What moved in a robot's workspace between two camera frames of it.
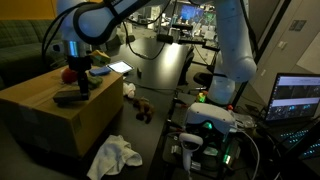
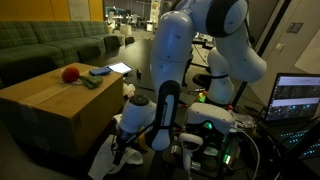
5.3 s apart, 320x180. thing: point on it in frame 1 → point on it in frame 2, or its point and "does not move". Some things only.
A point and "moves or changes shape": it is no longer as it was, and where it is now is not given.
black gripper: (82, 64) → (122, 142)
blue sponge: (100, 71) does not move
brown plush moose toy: (144, 108) moves or changes shape
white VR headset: (218, 114) does not move
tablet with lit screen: (121, 66) does not move
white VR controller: (189, 143) does not move
